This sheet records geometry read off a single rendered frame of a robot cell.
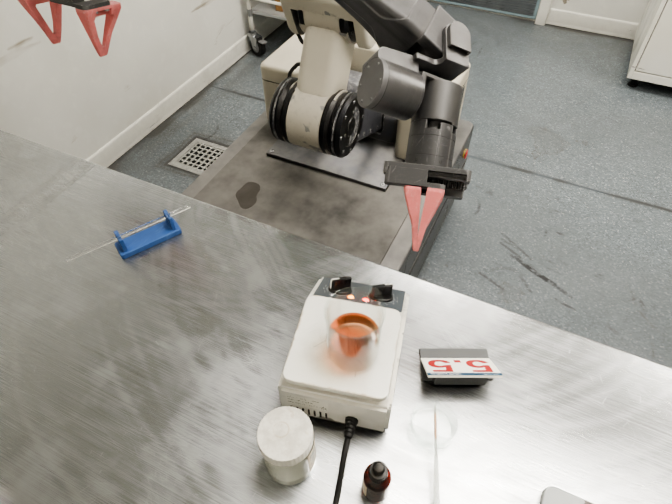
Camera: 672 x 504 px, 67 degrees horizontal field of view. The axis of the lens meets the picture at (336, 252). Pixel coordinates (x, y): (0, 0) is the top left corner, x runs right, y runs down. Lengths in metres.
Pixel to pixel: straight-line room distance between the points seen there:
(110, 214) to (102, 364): 0.29
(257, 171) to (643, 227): 1.42
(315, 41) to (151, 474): 1.01
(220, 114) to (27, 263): 1.72
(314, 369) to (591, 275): 1.46
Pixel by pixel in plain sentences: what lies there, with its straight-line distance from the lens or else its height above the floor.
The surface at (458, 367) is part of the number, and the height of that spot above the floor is 0.78.
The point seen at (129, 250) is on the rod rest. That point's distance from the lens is 0.85.
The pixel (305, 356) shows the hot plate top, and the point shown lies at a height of 0.84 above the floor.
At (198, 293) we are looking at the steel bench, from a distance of 0.77.
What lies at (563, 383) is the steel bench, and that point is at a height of 0.75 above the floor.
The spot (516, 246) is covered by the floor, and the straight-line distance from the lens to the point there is 1.92.
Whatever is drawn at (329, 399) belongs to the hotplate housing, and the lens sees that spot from 0.59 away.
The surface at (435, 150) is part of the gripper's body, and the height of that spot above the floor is 0.98.
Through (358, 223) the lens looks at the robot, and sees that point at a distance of 1.38.
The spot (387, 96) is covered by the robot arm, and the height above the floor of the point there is 1.04.
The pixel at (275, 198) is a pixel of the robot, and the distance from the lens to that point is 1.47.
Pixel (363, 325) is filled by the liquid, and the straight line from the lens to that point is 0.57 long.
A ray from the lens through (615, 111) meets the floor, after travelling 2.78.
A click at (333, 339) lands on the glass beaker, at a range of 0.53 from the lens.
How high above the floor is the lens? 1.35
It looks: 48 degrees down
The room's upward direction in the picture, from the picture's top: 1 degrees counter-clockwise
